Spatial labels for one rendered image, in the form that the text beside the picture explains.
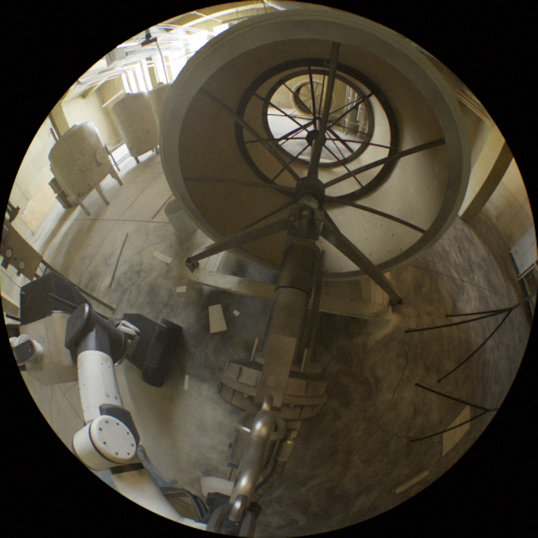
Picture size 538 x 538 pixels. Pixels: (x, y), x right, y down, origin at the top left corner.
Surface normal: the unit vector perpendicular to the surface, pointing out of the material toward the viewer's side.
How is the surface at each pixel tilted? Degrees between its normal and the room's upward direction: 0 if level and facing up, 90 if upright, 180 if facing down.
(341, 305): 0
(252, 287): 0
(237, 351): 0
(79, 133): 90
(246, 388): 20
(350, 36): 90
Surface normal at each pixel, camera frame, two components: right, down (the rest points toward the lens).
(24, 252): 0.97, 0.18
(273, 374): -0.04, -0.51
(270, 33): -0.24, 0.84
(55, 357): 0.35, -0.38
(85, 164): 0.85, 0.44
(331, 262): -0.40, -0.54
